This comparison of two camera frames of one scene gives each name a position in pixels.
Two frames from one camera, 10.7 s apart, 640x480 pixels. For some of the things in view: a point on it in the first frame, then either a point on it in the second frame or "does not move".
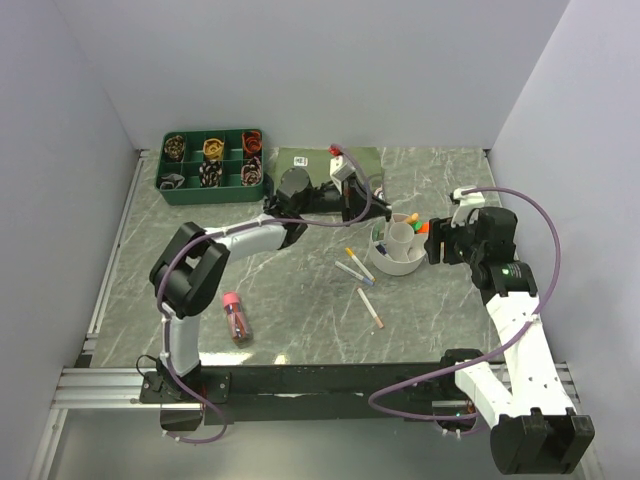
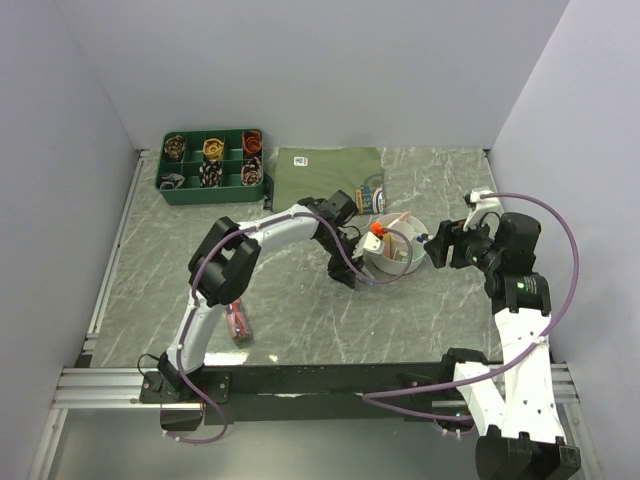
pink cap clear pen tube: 240,327 does not move
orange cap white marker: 371,309 to 402,218
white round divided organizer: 395,246 does not move
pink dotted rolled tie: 210,173 does not move
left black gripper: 357,204 to 341,271
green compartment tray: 209,166 does not move
